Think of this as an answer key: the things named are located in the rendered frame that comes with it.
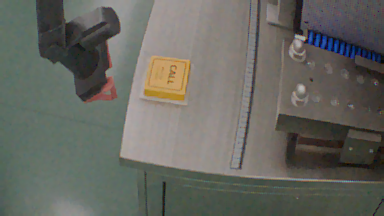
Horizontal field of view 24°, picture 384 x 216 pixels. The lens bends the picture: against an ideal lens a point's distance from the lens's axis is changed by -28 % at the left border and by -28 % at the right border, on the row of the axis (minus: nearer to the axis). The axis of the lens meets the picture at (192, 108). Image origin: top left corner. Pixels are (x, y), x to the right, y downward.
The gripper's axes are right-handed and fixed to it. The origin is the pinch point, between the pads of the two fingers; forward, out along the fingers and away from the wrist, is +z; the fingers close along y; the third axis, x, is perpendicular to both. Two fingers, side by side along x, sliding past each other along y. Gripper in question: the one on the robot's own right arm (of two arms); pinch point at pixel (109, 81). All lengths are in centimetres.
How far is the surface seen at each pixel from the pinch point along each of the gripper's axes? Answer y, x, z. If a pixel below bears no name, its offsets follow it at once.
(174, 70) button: 6.4, -5.3, 17.1
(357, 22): 1, -47, 18
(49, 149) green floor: 43, 64, 84
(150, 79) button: 5.5, -1.5, 15.0
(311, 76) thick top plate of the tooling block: -4.8, -29.7, 18.8
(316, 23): 4.9, -35.7, 18.4
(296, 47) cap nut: -0.5, -29.6, 14.5
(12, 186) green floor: 31, 81, 74
